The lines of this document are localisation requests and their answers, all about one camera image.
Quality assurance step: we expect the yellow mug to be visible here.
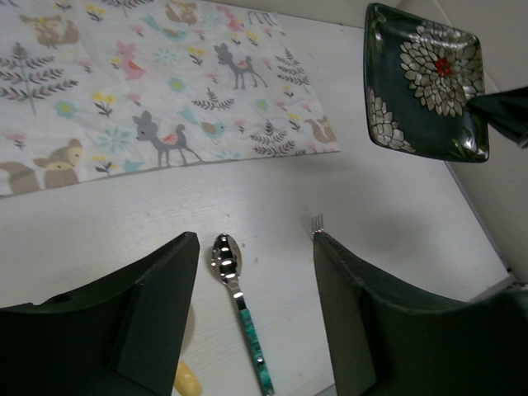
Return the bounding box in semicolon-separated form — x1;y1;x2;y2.
172;304;204;395

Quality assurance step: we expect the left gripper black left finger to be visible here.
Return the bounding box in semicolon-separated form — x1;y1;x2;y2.
1;232;200;395

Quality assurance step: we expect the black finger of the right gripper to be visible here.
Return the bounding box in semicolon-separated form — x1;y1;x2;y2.
467;87;527;149

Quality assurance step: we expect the black floral square plate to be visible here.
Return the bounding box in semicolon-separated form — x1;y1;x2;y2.
363;3;489;163

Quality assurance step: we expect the fork with teal handle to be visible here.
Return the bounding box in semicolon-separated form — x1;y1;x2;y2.
311;214;324;235

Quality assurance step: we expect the floral animal print cloth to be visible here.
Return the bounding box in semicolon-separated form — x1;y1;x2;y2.
1;1;339;196

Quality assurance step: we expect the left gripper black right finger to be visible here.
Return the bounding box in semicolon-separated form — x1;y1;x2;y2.
313;232;527;395

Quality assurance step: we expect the spoon with teal handle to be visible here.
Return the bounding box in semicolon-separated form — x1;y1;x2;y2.
210;233;276;395

